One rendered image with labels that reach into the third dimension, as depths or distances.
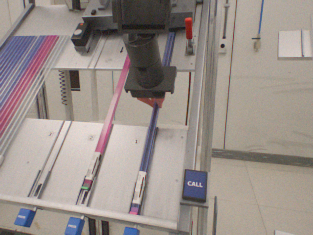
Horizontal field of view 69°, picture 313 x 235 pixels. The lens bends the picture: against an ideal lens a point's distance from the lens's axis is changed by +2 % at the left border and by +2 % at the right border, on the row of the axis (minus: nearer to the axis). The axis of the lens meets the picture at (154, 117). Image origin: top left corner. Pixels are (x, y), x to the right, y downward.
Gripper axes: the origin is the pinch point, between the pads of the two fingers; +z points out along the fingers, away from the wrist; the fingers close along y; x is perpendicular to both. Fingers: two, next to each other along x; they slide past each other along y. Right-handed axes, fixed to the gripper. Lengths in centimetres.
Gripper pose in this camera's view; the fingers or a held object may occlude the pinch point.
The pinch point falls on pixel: (157, 104)
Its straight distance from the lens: 54.2
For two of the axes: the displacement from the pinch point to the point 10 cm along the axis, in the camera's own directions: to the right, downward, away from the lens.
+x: -1.7, 8.4, -5.2
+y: -9.7, -0.5, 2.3
